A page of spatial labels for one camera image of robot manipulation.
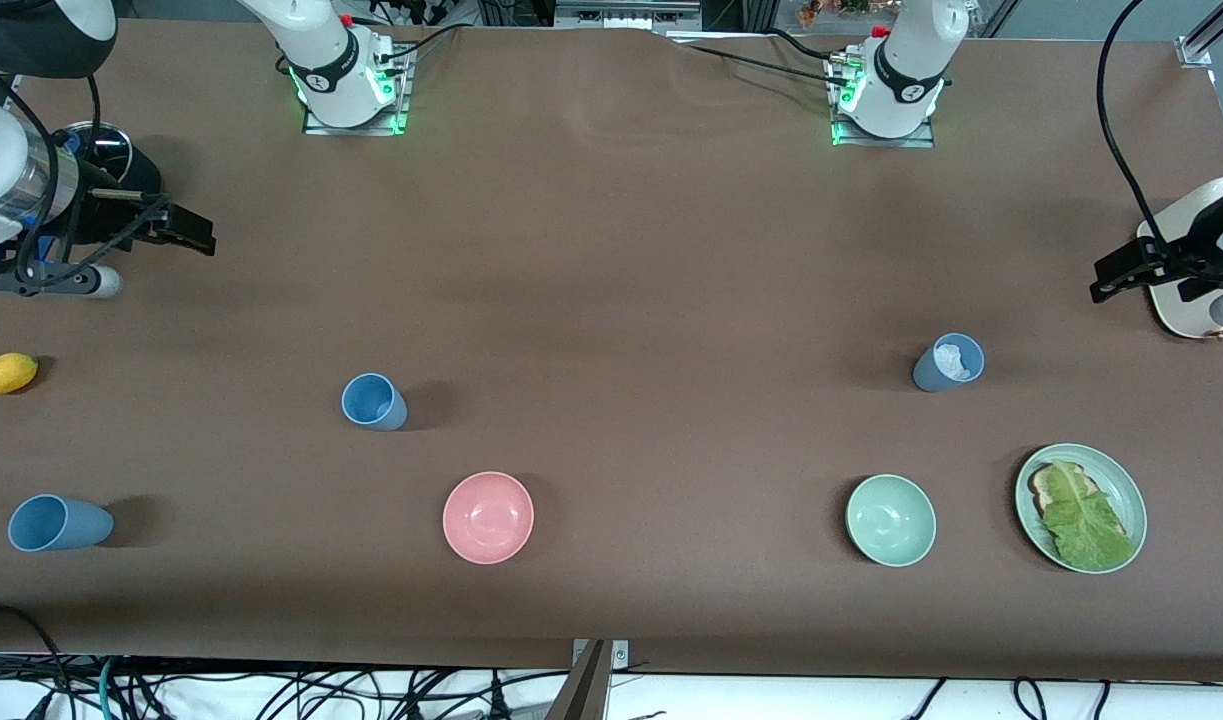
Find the blue plastic cup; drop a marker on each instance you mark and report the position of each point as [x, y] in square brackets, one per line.
[929, 375]
[59, 523]
[374, 401]

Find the colourful small object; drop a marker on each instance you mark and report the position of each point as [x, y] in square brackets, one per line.
[831, 10]

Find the aluminium frame profile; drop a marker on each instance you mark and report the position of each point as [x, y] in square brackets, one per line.
[1199, 45]

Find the crumpled white paper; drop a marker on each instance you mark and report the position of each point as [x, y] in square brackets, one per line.
[951, 360]

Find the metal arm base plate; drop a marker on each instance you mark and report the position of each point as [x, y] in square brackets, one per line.
[356, 125]
[881, 142]

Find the small metal bracket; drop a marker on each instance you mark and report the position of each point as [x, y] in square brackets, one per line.
[619, 655]

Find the pink bowl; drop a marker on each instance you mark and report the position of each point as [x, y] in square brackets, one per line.
[488, 517]

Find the cream cutting board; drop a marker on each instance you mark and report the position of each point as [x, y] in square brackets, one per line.
[1186, 315]

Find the grey metal box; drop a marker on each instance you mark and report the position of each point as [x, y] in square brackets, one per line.
[626, 12]

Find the dark metal bar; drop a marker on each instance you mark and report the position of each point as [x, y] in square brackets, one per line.
[583, 690]

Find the glass lid blue knob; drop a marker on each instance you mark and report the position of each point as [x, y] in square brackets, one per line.
[109, 150]

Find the yellow toy lemon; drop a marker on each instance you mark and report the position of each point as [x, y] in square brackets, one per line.
[6, 373]

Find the pale green plate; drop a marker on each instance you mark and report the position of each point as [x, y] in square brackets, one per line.
[1121, 480]

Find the brown table cover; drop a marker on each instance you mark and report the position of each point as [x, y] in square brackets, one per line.
[611, 250]

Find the toast bread slice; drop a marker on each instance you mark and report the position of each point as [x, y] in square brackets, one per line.
[1043, 488]

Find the green lettuce leaf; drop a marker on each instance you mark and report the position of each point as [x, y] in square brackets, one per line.
[1086, 525]

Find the pale green bowl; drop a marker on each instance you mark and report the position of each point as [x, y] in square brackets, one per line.
[890, 520]

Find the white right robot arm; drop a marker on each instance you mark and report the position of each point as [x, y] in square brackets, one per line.
[321, 60]

